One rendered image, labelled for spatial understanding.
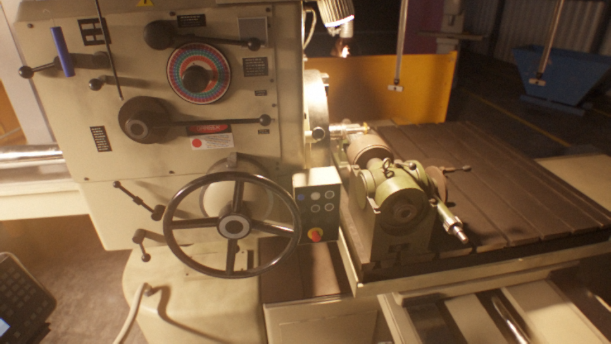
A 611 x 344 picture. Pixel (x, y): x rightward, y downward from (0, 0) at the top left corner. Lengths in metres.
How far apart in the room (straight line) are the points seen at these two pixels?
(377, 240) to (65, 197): 1.32
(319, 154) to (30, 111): 1.48
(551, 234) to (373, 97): 2.54
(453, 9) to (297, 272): 5.98
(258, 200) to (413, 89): 3.11
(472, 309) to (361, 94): 2.63
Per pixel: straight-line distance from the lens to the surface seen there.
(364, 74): 3.59
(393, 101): 3.81
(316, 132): 0.95
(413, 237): 1.22
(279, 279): 1.66
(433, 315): 1.47
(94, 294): 2.84
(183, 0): 0.94
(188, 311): 1.67
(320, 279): 1.66
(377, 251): 1.20
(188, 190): 0.81
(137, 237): 1.23
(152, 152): 1.06
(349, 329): 1.85
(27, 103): 2.01
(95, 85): 0.95
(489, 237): 1.48
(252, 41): 0.85
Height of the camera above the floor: 1.89
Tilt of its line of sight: 28 degrees down
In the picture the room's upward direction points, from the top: 1 degrees counter-clockwise
